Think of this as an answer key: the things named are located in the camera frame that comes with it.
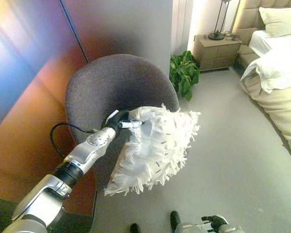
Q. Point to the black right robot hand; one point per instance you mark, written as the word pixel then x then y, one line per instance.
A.
pixel 214 222

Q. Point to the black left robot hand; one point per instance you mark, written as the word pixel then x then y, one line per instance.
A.
pixel 118 120

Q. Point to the white fringed pillow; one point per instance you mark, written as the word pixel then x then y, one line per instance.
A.
pixel 157 150

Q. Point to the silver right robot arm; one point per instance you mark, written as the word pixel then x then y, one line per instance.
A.
pixel 231 229

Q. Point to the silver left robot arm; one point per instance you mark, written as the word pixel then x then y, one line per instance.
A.
pixel 87 150

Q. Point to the cream bed pillow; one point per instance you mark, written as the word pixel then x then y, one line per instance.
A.
pixel 281 21

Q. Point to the grey fabric tub armchair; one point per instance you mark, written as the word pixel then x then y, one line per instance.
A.
pixel 116 85

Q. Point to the black right robot foot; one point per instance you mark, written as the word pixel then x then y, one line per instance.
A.
pixel 175 219

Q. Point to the black robot foot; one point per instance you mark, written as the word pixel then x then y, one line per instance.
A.
pixel 175 219
pixel 135 228

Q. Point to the black left robot foot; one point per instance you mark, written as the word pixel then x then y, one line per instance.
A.
pixel 135 228

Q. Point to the green potted plant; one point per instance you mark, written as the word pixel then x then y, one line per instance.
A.
pixel 184 72

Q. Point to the beige wooden nightstand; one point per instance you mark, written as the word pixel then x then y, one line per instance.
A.
pixel 218 54

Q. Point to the beige bed spread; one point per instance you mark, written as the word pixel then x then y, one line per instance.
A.
pixel 281 106

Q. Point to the dark metal table lamp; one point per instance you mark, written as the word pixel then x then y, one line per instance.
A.
pixel 219 21

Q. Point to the beige padded headboard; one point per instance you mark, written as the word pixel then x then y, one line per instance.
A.
pixel 249 17

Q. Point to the white crumpled duvet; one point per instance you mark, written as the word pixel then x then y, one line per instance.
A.
pixel 279 63

